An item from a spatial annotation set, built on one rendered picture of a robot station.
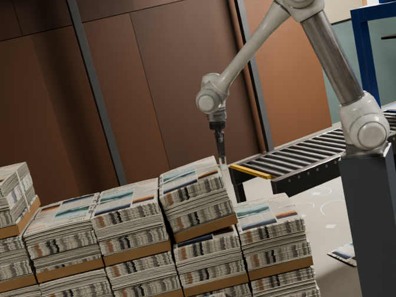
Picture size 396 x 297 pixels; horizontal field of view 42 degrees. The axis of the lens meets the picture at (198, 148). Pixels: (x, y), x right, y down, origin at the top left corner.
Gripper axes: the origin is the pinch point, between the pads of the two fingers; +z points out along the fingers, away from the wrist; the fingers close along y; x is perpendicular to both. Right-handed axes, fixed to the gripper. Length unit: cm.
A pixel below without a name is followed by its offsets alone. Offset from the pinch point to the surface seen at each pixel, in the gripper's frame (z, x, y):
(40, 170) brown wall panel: 62, -149, -307
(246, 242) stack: 29.2, 2.2, 25.6
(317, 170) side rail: 26, 59, -45
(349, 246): 100, 92, -91
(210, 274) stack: 41, -15, 25
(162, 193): 4.9, -29.5, 14.4
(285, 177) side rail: 25, 39, -39
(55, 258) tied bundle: 23, -78, 21
